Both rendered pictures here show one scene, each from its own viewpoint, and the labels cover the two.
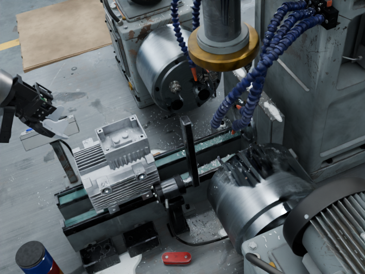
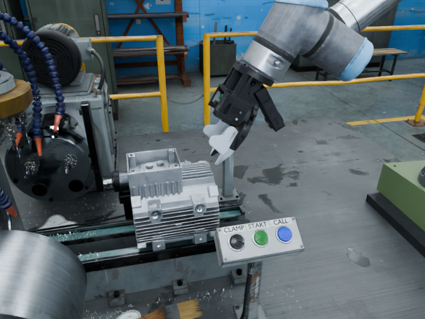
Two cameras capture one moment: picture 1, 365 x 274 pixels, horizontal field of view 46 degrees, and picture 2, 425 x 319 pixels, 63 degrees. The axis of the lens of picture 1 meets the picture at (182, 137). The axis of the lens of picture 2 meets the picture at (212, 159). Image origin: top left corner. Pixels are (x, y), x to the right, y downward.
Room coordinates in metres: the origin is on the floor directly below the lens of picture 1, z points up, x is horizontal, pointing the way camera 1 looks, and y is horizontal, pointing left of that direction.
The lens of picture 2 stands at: (1.52, 0.33, 1.54)
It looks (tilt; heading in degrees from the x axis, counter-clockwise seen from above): 29 degrees down; 182
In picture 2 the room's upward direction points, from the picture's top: straight up
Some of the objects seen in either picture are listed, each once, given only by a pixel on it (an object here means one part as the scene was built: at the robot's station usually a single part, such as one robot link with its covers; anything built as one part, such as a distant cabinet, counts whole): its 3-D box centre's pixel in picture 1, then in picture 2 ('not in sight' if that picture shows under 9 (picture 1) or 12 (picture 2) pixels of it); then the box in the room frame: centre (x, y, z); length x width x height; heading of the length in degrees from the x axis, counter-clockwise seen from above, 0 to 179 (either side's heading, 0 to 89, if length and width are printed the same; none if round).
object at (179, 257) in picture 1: (176, 258); not in sight; (0.60, 0.08, 0.81); 0.09 x 0.03 x 0.02; 81
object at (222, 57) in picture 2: not in sight; (217, 49); (-4.03, 0.20, 0.41); 0.52 x 0.47 x 0.82; 105
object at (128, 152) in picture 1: (123, 142); (153, 173); (0.82, 0.16, 1.11); 0.12 x 0.11 x 0.07; 106
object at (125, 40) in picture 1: (152, 38); not in sight; (1.46, 0.05, 0.99); 0.35 x 0.31 x 0.37; 15
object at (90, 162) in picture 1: (117, 168); (172, 202); (0.81, 0.20, 1.01); 0.20 x 0.19 x 0.19; 106
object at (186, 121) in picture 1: (190, 154); (93, 149); (0.72, -0.01, 1.12); 0.04 x 0.03 x 0.26; 105
